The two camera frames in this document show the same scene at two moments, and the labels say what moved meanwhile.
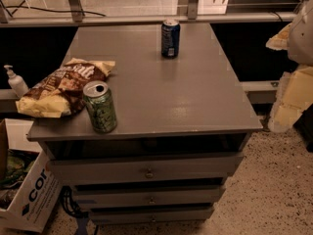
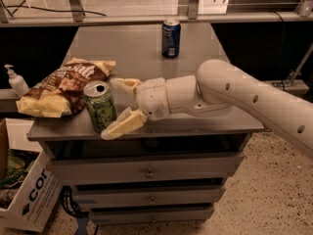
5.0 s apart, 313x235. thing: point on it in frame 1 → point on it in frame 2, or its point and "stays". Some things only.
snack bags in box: x=19 y=164 stays
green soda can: x=101 y=103 stays
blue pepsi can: x=170 y=39 stays
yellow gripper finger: x=280 y=41 → x=127 y=85
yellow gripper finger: x=293 y=97 → x=130 y=119
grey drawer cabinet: x=182 y=125 stays
